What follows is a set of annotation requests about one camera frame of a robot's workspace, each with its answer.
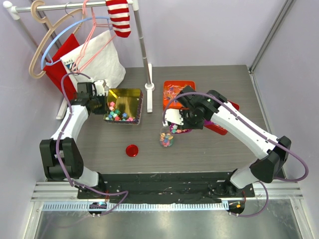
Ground white cloth bag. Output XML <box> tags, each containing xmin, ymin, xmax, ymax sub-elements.
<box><xmin>60</xmin><ymin>42</ymin><xmax>126</xmax><ymax>88</ymax></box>

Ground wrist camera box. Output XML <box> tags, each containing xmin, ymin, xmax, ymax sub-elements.
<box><xmin>94</xmin><ymin>80</ymin><xmax>108</xmax><ymax>96</ymax></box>
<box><xmin>162</xmin><ymin>109</ymin><xmax>184</xmax><ymax>126</ymax></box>

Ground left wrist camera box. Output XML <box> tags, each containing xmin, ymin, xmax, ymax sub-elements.
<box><xmin>94</xmin><ymin>80</ymin><xmax>108</xmax><ymax>96</ymax></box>

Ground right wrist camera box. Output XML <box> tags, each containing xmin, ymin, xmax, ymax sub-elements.
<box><xmin>162</xmin><ymin>109</ymin><xmax>184</xmax><ymax>126</ymax></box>

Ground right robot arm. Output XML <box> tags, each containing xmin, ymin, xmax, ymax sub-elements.
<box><xmin>178</xmin><ymin>86</ymin><xmax>292</xmax><ymax>197</ymax></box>

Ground wooden clothes hanger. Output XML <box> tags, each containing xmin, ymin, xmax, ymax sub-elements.
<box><xmin>29</xmin><ymin>0</ymin><xmax>84</xmax><ymax>79</ymax></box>

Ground red cloth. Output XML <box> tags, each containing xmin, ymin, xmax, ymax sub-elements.
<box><xmin>44</xmin><ymin>33</ymin><xmax>79</xmax><ymax>100</ymax></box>

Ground aluminium rail frame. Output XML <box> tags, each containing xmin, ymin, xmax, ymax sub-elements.
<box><xmin>27</xmin><ymin>180</ymin><xmax>313</xmax><ymax>239</ymax></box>

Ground gold tin of star candies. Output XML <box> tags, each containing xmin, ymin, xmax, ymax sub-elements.
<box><xmin>103</xmin><ymin>88</ymin><xmax>144</xmax><ymax>125</ymax></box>

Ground pink wire hanger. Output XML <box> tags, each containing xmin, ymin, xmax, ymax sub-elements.
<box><xmin>70</xmin><ymin>7</ymin><xmax>115</xmax><ymax>73</ymax></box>

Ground blue clothes hanger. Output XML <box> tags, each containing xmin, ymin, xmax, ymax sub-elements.
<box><xmin>41</xmin><ymin>15</ymin><xmax>113</xmax><ymax>68</ymax></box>

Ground orange candy box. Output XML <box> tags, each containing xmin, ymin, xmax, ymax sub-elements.
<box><xmin>163</xmin><ymin>81</ymin><xmax>195</xmax><ymax>109</ymax></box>

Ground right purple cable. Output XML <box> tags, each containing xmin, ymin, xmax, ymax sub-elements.
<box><xmin>161</xmin><ymin>91</ymin><xmax>309</xmax><ymax>217</ymax></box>

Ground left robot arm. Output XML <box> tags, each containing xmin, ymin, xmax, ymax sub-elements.
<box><xmin>39</xmin><ymin>80</ymin><xmax>108</xmax><ymax>199</ymax></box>

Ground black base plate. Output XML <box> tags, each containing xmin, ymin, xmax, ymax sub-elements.
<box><xmin>77</xmin><ymin>171</ymin><xmax>255</xmax><ymax>204</ymax></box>

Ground red lollipop box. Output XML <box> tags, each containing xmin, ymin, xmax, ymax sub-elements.
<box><xmin>204</xmin><ymin>99</ymin><xmax>240</xmax><ymax>136</ymax></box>

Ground purple plastic scoop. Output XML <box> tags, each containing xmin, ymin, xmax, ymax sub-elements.
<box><xmin>168</xmin><ymin>121</ymin><xmax>217</xmax><ymax>134</ymax></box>

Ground purple cable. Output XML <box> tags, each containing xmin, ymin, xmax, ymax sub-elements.
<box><xmin>55</xmin><ymin>72</ymin><xmax>129</xmax><ymax>216</ymax></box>
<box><xmin>161</xmin><ymin>91</ymin><xmax>309</xmax><ymax>217</ymax></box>

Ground clear plastic jar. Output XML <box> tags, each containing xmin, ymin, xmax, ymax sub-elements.
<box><xmin>159</xmin><ymin>126</ymin><xmax>174</xmax><ymax>147</ymax></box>

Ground white clothes rack stand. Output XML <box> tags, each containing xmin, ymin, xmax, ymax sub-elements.
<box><xmin>3</xmin><ymin>0</ymin><xmax>155</xmax><ymax>113</ymax></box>

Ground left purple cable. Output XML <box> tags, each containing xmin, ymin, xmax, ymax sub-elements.
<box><xmin>55</xmin><ymin>72</ymin><xmax>129</xmax><ymax>216</ymax></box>

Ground red jar lid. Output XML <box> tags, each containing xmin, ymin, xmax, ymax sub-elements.
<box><xmin>126</xmin><ymin>144</ymin><xmax>139</xmax><ymax>157</ymax></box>

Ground red white striped sock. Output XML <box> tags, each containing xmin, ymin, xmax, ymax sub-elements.
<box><xmin>105</xmin><ymin>0</ymin><xmax>131</xmax><ymax>38</ymax></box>

